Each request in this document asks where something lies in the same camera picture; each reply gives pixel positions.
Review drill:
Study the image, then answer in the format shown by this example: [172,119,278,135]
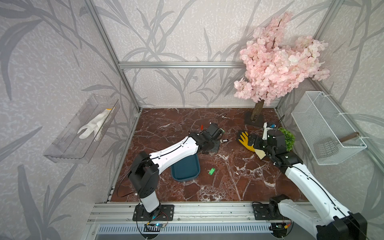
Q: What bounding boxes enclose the green artificial plant ball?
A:
[279,128,296,152]

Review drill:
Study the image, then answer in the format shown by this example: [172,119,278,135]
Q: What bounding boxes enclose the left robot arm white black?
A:
[127,123,225,215]

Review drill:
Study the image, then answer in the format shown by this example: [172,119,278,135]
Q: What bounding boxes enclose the aluminium front rail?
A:
[86,202,340,224]

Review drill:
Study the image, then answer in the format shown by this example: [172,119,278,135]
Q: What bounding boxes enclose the teal plastic storage box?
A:
[171,154,201,182]

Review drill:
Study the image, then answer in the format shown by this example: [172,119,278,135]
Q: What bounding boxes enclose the yellow black work glove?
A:
[238,131,266,160]

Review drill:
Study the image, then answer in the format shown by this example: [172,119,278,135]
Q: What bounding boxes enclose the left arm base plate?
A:
[133,205,175,222]

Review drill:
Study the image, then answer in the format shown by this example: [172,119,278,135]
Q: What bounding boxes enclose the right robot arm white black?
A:
[238,128,368,240]

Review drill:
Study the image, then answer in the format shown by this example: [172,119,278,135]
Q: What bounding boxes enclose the circuit board with wires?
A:
[144,223,168,233]
[269,223,294,239]

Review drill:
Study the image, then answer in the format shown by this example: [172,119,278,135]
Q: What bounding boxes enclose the pink blossom artificial tree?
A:
[234,12,330,128]

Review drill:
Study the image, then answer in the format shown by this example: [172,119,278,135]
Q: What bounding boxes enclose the right circuit board with wires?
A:
[269,223,294,239]

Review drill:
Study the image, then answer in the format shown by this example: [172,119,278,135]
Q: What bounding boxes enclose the green key tag with key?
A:
[209,168,216,175]

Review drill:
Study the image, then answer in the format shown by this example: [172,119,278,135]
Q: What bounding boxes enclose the left circuit board with wires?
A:
[144,223,168,233]

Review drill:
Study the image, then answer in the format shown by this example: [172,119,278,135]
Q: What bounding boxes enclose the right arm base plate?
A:
[252,202,286,221]

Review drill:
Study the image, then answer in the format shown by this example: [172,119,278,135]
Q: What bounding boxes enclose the white wire mesh basket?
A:
[292,91,367,165]

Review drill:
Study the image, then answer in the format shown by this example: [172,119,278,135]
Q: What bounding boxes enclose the brush with wooden handle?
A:
[314,132,360,159]

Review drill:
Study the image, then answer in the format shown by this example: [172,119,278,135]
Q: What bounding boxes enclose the white glove on shelf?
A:
[78,109,112,141]

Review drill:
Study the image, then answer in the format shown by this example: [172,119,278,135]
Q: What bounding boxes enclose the clear acrylic wall shelf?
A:
[43,94,121,164]

